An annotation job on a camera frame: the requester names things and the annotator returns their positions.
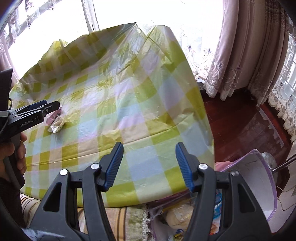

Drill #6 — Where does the white lace sheer curtain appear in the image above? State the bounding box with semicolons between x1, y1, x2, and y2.
178;22;296;140

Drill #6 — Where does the striped sofa cushion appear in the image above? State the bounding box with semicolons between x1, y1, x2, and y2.
20;194;149;240

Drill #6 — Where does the chrome chair leg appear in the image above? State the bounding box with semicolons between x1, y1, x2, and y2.
261;151;296;174

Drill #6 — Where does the round pale cake packet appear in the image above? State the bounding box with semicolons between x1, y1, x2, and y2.
165;204;194;230

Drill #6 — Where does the left hand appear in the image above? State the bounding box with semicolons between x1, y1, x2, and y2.
0;133;27;182

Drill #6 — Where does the crumpled cream wrapper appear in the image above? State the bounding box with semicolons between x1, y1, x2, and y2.
47;115;65;134

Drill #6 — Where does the pink patterned curtain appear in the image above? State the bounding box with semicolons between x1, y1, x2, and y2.
204;1;290;105

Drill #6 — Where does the green checkered plastic tablecloth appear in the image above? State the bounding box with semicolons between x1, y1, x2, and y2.
10;23;215;207

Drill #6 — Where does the pink wrapped snack bar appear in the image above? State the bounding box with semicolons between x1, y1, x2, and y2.
45;108;62;126

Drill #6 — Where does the white purple-rimmed storage box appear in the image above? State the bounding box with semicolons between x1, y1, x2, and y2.
149;149;277;240

